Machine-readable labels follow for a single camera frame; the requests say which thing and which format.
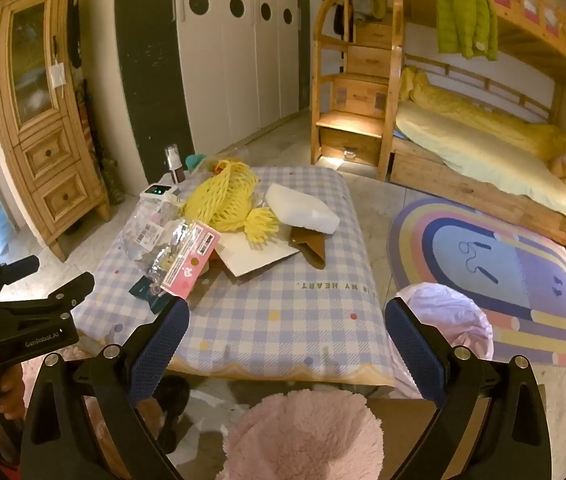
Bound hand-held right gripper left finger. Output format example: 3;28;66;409
20;297;191;480

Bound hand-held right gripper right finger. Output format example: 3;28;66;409
384;296;552;480

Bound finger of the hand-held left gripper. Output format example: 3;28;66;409
0;255;41;286
0;271;95;313

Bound bin with pink bag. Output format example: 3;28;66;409
392;282;495;401

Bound teal snack wrapper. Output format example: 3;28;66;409
129;280;165;312

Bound white foam packing block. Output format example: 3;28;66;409
266;182;340;235

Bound pink label package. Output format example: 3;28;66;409
159;222;222;297

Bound shiny silver plastic wrapper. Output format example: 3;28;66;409
145;222;200;286

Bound checked cloth low table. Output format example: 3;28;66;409
70;164;397;390

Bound rainbow oval rug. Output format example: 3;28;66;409
387;196;566;367

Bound clear plastic bag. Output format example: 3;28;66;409
118;199;189;262

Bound wooden glass-door cabinet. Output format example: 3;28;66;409
0;0;112;262

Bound white card sheet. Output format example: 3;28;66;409
213;232;304;278

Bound pink fluffy stool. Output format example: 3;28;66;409
219;389;385;480

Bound brown paper piece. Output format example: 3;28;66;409
288;227;328;269

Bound white device with green display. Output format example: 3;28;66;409
139;183;180;207

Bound small yellow foam net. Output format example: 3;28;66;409
243;207;280;248

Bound large yellow foam net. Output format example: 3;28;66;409
183;158;259;233

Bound brown spray bottle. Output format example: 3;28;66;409
164;145;186;185

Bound paper label on cabinet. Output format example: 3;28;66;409
49;62;68;97

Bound yellow bedding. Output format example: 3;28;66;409
395;66;566;224

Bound wooden stair drawers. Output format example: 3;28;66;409
311;0;405;169

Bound white wardrobe with round holes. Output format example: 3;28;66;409
173;0;312;157

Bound green puffer jacket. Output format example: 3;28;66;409
436;0;500;62

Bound wooden bunk bed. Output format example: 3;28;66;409
388;0;566;247

